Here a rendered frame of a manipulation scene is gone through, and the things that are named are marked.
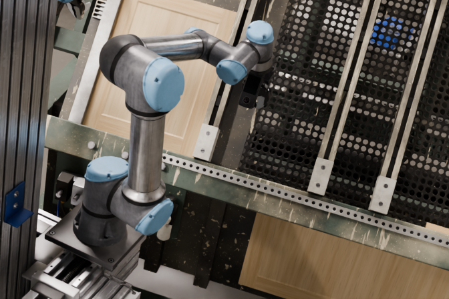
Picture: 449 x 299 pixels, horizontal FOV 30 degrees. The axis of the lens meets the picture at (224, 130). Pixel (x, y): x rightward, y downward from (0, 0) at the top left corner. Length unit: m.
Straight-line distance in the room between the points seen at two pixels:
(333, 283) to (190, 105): 0.95
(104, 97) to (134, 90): 1.18
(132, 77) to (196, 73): 1.16
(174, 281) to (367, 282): 0.92
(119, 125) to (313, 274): 1.00
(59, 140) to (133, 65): 1.21
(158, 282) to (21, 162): 1.81
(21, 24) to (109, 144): 1.25
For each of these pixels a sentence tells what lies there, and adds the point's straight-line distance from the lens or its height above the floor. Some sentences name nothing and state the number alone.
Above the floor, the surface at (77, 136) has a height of 0.87.
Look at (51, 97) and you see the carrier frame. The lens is 3.49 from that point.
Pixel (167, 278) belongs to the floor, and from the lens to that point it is 3.87.
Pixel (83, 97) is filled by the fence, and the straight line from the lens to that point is 3.14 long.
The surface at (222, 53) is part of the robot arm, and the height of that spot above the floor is 1.57.
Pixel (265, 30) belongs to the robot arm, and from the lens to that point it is 2.33.
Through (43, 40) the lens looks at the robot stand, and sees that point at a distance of 2.02.
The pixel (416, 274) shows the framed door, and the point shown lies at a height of 0.57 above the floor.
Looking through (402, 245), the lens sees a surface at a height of 0.84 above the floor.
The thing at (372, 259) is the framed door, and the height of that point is 0.57.
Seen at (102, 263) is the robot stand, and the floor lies 1.03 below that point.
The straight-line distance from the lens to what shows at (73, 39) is 3.27.
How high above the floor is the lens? 2.58
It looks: 31 degrees down
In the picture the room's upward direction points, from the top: 13 degrees clockwise
